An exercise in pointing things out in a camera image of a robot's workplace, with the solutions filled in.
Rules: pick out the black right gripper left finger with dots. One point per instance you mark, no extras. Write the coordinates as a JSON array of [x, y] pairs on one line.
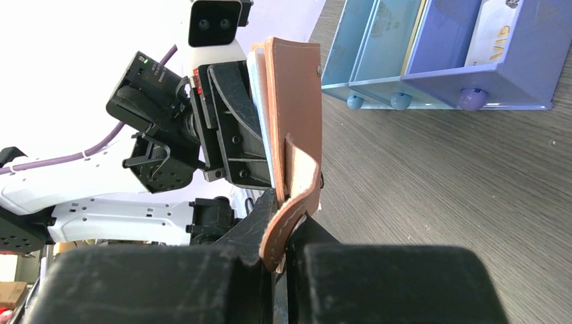
[[222, 282]]

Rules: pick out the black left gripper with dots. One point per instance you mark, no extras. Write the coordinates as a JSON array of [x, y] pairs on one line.
[[227, 125]]

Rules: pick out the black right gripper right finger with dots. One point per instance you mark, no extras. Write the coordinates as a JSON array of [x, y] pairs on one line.
[[331, 282]]

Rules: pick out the orange leather card holder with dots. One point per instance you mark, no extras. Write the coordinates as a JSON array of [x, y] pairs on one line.
[[293, 83]]

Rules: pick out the white silver credit card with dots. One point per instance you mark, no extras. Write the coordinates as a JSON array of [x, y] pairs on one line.
[[492, 31]]

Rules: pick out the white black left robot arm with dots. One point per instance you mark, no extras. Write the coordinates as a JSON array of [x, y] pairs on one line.
[[66, 200]]

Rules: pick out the cardboard box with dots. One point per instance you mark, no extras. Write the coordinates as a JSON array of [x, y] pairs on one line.
[[11, 293]]

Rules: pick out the blue purple drawer organizer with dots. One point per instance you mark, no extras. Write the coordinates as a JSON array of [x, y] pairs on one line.
[[411, 55]]

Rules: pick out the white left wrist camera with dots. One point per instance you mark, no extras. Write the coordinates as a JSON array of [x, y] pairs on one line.
[[212, 28]]

